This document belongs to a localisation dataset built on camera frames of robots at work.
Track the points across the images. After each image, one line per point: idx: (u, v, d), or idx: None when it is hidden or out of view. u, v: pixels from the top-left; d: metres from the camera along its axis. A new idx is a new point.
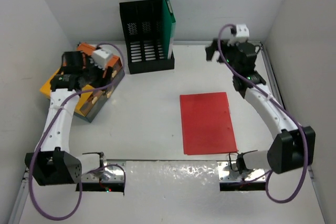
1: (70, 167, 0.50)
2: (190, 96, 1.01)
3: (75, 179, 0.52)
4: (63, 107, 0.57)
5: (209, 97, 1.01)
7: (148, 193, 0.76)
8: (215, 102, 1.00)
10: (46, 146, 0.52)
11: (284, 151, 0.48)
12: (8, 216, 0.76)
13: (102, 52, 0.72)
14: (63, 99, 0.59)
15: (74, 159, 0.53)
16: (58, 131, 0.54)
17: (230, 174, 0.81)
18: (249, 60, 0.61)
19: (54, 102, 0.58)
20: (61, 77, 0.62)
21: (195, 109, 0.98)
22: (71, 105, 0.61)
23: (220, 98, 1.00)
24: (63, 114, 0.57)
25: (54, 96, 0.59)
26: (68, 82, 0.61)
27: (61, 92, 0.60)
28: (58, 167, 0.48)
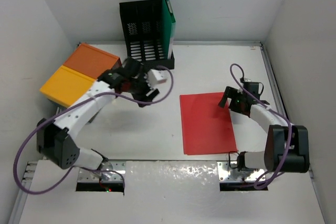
1: (65, 150, 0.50)
2: (190, 96, 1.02)
3: (64, 164, 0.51)
4: (94, 98, 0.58)
5: (209, 98, 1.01)
7: (148, 193, 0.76)
8: (215, 102, 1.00)
10: (61, 121, 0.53)
11: (276, 144, 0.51)
12: (8, 216, 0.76)
13: (158, 73, 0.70)
14: (100, 92, 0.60)
15: (74, 146, 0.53)
16: (76, 116, 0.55)
17: (230, 174, 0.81)
18: (252, 86, 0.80)
19: (91, 91, 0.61)
20: (110, 73, 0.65)
21: (195, 109, 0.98)
22: (103, 100, 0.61)
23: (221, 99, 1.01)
24: (91, 104, 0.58)
25: (95, 86, 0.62)
26: (114, 80, 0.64)
27: (103, 86, 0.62)
28: (56, 144, 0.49)
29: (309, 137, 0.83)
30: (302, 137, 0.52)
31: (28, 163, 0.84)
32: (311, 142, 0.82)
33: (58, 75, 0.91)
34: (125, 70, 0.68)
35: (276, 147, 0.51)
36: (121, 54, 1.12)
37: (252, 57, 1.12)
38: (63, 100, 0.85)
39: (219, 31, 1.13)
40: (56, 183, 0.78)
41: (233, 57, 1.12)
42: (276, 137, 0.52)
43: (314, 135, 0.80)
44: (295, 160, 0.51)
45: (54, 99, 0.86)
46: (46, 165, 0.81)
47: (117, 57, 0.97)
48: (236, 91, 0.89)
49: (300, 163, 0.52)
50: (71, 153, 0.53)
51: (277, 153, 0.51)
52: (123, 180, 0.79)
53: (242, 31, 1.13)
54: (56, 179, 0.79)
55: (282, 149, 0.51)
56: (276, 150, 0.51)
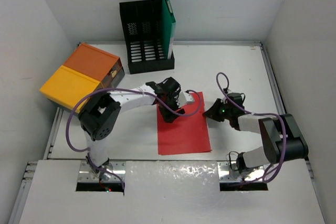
1: (111, 119, 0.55)
2: None
3: (100, 132, 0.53)
4: (143, 94, 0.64)
5: None
7: (148, 193, 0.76)
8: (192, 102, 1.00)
10: (115, 96, 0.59)
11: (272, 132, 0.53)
12: (8, 216, 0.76)
13: (188, 96, 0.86)
14: (147, 91, 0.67)
15: (112, 123, 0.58)
16: (127, 98, 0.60)
17: (230, 174, 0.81)
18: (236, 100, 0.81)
19: (140, 88, 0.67)
20: (156, 84, 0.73)
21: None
22: (147, 99, 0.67)
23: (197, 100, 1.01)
24: (138, 96, 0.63)
25: (144, 86, 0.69)
26: (159, 88, 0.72)
27: (150, 89, 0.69)
28: (109, 108, 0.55)
29: (309, 136, 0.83)
30: (291, 121, 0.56)
31: (28, 163, 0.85)
32: (311, 141, 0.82)
33: (58, 75, 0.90)
34: (166, 86, 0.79)
35: (271, 135, 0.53)
36: (121, 53, 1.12)
37: (252, 57, 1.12)
38: (64, 100, 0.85)
39: (219, 31, 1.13)
40: (56, 183, 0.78)
41: (232, 57, 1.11)
42: (269, 126, 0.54)
43: (314, 134, 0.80)
44: (294, 145, 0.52)
45: (54, 99, 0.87)
46: (46, 165, 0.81)
47: (117, 57, 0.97)
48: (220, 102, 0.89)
49: (300, 147, 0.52)
50: (107, 128, 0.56)
51: (275, 140, 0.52)
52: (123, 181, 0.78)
53: (242, 31, 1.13)
54: (56, 179, 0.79)
55: (277, 135, 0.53)
56: (273, 138, 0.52)
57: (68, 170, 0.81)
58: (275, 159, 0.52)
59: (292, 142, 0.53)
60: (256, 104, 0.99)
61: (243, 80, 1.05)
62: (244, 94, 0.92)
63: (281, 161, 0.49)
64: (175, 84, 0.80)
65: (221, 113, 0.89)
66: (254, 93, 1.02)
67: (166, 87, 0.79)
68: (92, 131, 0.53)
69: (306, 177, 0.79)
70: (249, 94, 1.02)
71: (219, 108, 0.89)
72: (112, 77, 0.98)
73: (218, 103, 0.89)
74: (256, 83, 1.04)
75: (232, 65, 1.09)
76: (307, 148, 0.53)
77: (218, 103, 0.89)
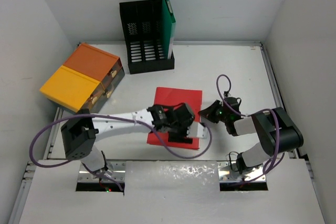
1: (81, 147, 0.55)
2: (167, 89, 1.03)
3: (71, 155, 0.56)
4: (135, 122, 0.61)
5: (182, 94, 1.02)
7: (148, 193, 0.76)
8: (188, 98, 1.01)
10: (97, 123, 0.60)
11: (265, 123, 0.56)
12: (8, 216, 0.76)
13: (202, 128, 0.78)
14: (144, 119, 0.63)
15: (89, 148, 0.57)
16: (111, 126, 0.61)
17: (230, 174, 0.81)
18: (234, 106, 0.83)
19: (137, 114, 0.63)
20: (160, 112, 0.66)
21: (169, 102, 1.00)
22: (142, 127, 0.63)
23: (195, 96, 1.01)
24: (129, 124, 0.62)
25: (143, 112, 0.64)
26: (159, 119, 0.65)
27: (149, 118, 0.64)
28: (82, 136, 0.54)
29: (310, 137, 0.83)
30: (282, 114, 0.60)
31: (28, 163, 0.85)
32: (311, 141, 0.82)
33: (58, 74, 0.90)
34: (174, 113, 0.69)
35: (266, 126, 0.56)
36: (121, 53, 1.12)
37: (252, 57, 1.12)
38: (64, 100, 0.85)
39: (219, 31, 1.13)
40: (56, 183, 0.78)
41: (232, 57, 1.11)
42: (261, 119, 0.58)
43: (314, 134, 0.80)
44: (289, 135, 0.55)
45: (54, 99, 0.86)
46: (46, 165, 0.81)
47: (117, 57, 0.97)
48: (217, 105, 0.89)
49: (295, 136, 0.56)
50: (82, 152, 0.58)
51: (270, 131, 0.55)
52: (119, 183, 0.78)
53: (242, 31, 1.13)
54: (57, 179, 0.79)
55: (271, 127, 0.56)
56: (268, 129, 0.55)
57: (68, 170, 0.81)
58: (272, 149, 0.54)
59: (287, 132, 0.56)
60: (256, 104, 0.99)
61: (243, 80, 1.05)
62: (240, 99, 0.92)
63: (277, 148, 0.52)
64: (186, 116, 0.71)
65: (217, 115, 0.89)
66: (254, 93, 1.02)
67: (173, 118, 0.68)
68: (66, 152, 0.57)
69: (306, 178, 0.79)
70: (249, 94, 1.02)
71: (216, 109, 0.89)
72: (112, 77, 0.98)
73: (216, 105, 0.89)
74: (255, 83, 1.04)
75: (232, 65, 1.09)
76: (301, 138, 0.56)
77: (216, 105, 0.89)
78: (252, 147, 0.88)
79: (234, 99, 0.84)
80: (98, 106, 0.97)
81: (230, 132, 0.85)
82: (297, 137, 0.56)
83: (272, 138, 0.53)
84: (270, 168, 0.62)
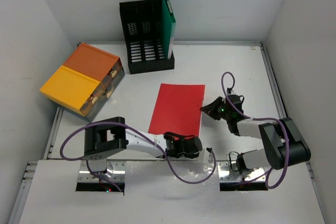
1: (107, 151, 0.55)
2: (167, 88, 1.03)
3: (91, 155, 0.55)
4: (154, 145, 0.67)
5: (183, 93, 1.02)
7: (149, 193, 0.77)
8: (189, 97, 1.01)
10: (128, 135, 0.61)
11: (275, 138, 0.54)
12: (8, 216, 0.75)
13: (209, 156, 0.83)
14: (159, 144, 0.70)
15: (108, 154, 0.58)
16: (137, 142, 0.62)
17: (230, 174, 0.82)
18: (237, 105, 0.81)
19: (157, 137, 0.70)
20: (171, 141, 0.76)
21: (171, 99, 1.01)
22: (157, 150, 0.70)
23: (199, 92, 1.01)
24: (149, 146, 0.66)
25: (161, 138, 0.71)
26: (169, 149, 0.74)
27: (164, 145, 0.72)
28: (113, 142, 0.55)
29: (310, 137, 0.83)
30: (291, 125, 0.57)
31: (28, 163, 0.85)
32: (311, 141, 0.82)
33: (58, 75, 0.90)
34: (183, 142, 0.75)
35: (273, 141, 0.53)
36: (121, 53, 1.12)
37: (252, 57, 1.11)
38: (64, 100, 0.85)
39: (219, 31, 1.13)
40: (56, 183, 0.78)
41: (232, 57, 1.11)
42: (270, 133, 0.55)
43: (314, 134, 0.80)
44: (296, 148, 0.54)
45: (54, 99, 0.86)
46: (47, 165, 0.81)
47: (117, 57, 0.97)
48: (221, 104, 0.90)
49: (301, 150, 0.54)
50: (101, 156, 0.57)
51: (277, 147, 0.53)
52: (114, 183, 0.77)
53: (242, 32, 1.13)
54: (57, 179, 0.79)
55: (279, 141, 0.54)
56: (275, 145, 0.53)
57: (69, 170, 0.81)
58: (278, 163, 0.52)
59: (295, 147, 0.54)
60: (256, 104, 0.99)
61: (243, 80, 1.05)
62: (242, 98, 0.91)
63: (286, 164, 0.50)
64: (191, 151, 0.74)
65: (220, 112, 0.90)
66: (254, 93, 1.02)
67: (181, 149, 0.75)
68: (87, 151, 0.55)
69: (305, 178, 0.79)
70: (249, 94, 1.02)
71: (218, 107, 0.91)
72: (112, 77, 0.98)
73: (218, 102, 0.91)
74: (256, 84, 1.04)
75: (233, 65, 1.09)
76: (308, 151, 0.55)
77: (218, 102, 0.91)
78: (252, 148, 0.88)
79: (237, 97, 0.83)
80: (98, 106, 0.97)
81: (232, 131, 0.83)
82: (304, 150, 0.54)
83: (279, 152, 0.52)
84: (272, 187, 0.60)
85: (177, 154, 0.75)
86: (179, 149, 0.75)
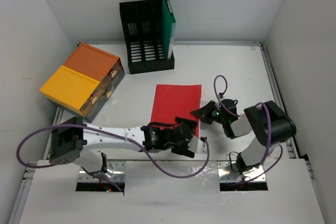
1: (67, 155, 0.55)
2: (166, 88, 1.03)
3: (55, 160, 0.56)
4: (125, 139, 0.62)
5: (182, 92, 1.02)
7: (149, 193, 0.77)
8: (188, 96, 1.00)
10: (88, 134, 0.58)
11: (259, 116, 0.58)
12: (8, 217, 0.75)
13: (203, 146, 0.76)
14: (135, 137, 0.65)
15: (74, 157, 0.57)
16: (101, 139, 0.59)
17: (230, 174, 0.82)
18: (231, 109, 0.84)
19: (129, 131, 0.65)
20: (153, 132, 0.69)
21: (170, 98, 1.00)
22: (132, 145, 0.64)
23: (197, 92, 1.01)
24: (119, 141, 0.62)
25: (135, 130, 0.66)
26: (151, 141, 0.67)
27: (140, 138, 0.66)
28: (69, 145, 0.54)
29: (310, 137, 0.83)
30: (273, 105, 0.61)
31: (28, 163, 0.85)
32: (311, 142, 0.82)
33: (58, 75, 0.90)
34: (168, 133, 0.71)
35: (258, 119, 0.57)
36: (121, 53, 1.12)
37: (252, 58, 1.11)
38: (64, 100, 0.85)
39: (219, 32, 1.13)
40: (56, 183, 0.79)
41: (232, 57, 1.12)
42: (253, 113, 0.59)
43: (315, 134, 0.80)
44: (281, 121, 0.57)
45: (54, 99, 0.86)
46: (47, 165, 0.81)
47: (117, 57, 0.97)
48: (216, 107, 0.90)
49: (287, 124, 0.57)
50: (66, 159, 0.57)
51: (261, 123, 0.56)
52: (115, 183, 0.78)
53: (242, 31, 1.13)
54: (57, 179, 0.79)
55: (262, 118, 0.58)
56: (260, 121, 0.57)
57: (69, 170, 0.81)
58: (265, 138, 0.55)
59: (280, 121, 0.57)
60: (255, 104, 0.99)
61: (243, 80, 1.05)
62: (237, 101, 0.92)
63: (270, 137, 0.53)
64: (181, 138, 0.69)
65: (214, 117, 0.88)
66: (254, 93, 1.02)
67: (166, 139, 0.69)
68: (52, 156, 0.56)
69: (306, 178, 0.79)
70: (249, 94, 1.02)
71: (211, 110, 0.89)
72: (112, 77, 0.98)
73: (211, 106, 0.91)
74: (256, 84, 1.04)
75: (232, 65, 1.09)
76: (294, 126, 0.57)
77: (211, 106, 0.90)
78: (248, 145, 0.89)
79: (231, 102, 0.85)
80: (98, 106, 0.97)
81: (228, 135, 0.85)
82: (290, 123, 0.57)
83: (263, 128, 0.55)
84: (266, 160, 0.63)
85: (162, 145, 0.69)
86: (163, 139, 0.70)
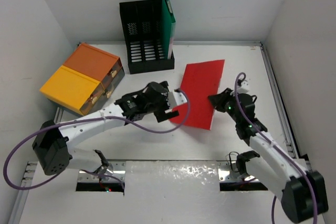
1: (56, 159, 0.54)
2: (192, 68, 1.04)
3: (49, 169, 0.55)
4: (104, 119, 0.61)
5: (205, 70, 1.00)
7: (149, 193, 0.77)
8: (210, 72, 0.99)
10: (66, 130, 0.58)
11: (297, 196, 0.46)
12: (8, 217, 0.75)
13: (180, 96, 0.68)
14: (113, 113, 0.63)
15: (65, 158, 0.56)
16: (81, 130, 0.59)
17: (230, 174, 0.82)
18: (247, 109, 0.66)
19: (105, 110, 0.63)
20: (129, 102, 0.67)
21: (196, 78, 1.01)
22: (113, 122, 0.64)
23: (218, 67, 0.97)
24: (100, 123, 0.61)
25: (111, 107, 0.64)
26: (129, 108, 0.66)
27: (118, 111, 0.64)
28: (52, 150, 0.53)
29: (311, 137, 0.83)
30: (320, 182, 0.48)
31: (28, 163, 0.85)
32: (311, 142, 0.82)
33: (58, 74, 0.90)
34: (143, 96, 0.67)
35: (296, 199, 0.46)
36: (121, 53, 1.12)
37: (252, 57, 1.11)
38: (64, 100, 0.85)
39: (219, 32, 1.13)
40: (56, 183, 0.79)
41: (232, 57, 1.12)
42: (296, 192, 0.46)
43: (315, 134, 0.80)
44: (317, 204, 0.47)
45: (54, 99, 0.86)
46: None
47: (117, 57, 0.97)
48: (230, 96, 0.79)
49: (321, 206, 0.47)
50: (60, 163, 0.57)
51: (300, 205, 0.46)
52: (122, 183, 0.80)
53: (242, 31, 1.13)
54: (56, 179, 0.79)
55: (303, 198, 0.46)
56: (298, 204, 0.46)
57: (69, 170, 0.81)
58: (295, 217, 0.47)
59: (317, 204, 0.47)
60: (255, 104, 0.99)
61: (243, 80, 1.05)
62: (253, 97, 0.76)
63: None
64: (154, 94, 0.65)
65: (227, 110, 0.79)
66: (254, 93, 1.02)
67: (144, 102, 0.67)
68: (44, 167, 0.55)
69: None
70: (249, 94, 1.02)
71: (226, 101, 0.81)
72: (112, 77, 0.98)
73: (226, 96, 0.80)
74: (256, 83, 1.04)
75: (232, 65, 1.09)
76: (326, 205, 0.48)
77: (226, 96, 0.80)
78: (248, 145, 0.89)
79: (249, 99, 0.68)
80: (98, 106, 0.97)
81: (241, 137, 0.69)
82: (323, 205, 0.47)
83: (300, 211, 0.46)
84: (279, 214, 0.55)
85: (143, 108, 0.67)
86: (142, 104, 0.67)
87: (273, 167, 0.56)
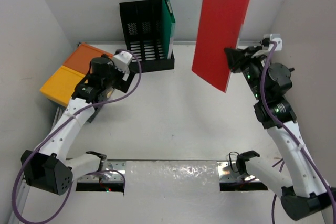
1: (58, 177, 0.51)
2: None
3: (59, 188, 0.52)
4: (75, 117, 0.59)
5: (222, 2, 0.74)
7: (149, 193, 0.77)
8: (233, 8, 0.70)
10: (46, 148, 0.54)
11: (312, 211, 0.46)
12: (7, 217, 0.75)
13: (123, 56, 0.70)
14: (79, 108, 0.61)
15: (66, 171, 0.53)
16: (61, 139, 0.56)
17: (230, 174, 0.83)
18: (279, 91, 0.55)
19: (69, 109, 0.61)
20: (84, 88, 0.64)
21: (214, 18, 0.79)
22: (83, 115, 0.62)
23: (242, 4, 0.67)
24: (73, 123, 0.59)
25: (72, 104, 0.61)
26: (88, 93, 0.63)
27: (81, 103, 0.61)
28: (48, 172, 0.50)
29: (310, 137, 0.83)
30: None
31: None
32: (311, 142, 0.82)
33: (56, 75, 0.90)
34: (93, 76, 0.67)
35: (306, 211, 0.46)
36: None
37: None
38: (63, 99, 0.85)
39: None
40: None
41: None
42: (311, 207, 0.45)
43: (314, 134, 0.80)
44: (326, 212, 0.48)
45: (54, 99, 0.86)
46: None
47: None
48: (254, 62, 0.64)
49: None
50: (66, 177, 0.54)
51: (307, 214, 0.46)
52: (124, 180, 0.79)
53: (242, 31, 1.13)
54: None
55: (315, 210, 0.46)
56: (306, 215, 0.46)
57: None
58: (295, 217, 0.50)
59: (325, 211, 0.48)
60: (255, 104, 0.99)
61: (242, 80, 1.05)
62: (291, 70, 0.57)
63: None
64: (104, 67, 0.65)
65: (245, 77, 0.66)
66: None
67: (98, 81, 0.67)
68: (51, 190, 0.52)
69: None
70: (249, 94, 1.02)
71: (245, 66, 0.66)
72: None
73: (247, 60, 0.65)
74: None
75: None
76: None
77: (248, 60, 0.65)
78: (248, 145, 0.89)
79: (285, 78, 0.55)
80: None
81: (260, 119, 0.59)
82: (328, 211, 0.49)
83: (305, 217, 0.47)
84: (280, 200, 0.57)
85: (101, 86, 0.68)
86: (97, 84, 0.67)
87: (292, 170, 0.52)
